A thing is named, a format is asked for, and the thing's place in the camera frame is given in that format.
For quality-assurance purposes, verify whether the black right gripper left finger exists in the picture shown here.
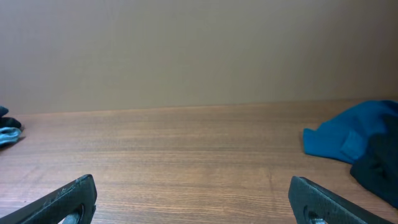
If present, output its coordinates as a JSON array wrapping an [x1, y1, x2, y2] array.
[[1, 174, 97, 224]]

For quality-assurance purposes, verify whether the folded black garment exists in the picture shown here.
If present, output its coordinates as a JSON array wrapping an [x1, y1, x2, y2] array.
[[0, 106, 22, 129]]

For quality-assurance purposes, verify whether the black ribbed garment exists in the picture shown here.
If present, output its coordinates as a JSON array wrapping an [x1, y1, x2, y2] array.
[[350, 114, 397, 208]]

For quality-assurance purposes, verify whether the bright blue t-shirt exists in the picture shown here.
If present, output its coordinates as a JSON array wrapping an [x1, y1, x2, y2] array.
[[303, 100, 397, 164]]

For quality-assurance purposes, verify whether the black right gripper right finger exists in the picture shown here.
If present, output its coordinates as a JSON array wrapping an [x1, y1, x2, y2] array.
[[288, 176, 392, 224]]

